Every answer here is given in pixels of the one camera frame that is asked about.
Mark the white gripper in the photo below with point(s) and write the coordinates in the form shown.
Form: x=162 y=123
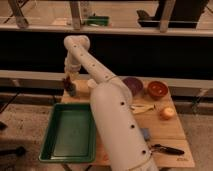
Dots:
x=72 y=74

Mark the dark grape bunch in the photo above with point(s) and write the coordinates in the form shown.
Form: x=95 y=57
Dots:
x=67 y=83

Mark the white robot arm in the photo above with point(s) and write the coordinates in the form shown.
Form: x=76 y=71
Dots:
x=110 y=103

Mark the white paper cup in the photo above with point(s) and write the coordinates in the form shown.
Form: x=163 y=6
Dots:
x=91 y=83

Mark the green box on shelf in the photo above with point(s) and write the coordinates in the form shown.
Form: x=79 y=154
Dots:
x=97 y=21

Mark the purple bowl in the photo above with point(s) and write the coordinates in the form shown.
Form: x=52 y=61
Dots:
x=134 y=84

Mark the green plastic tray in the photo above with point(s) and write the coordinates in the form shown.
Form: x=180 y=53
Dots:
x=70 y=135

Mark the orange red bowl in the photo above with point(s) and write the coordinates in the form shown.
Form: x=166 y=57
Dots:
x=157 y=90

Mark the blue sponge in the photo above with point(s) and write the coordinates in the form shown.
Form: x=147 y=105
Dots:
x=145 y=133

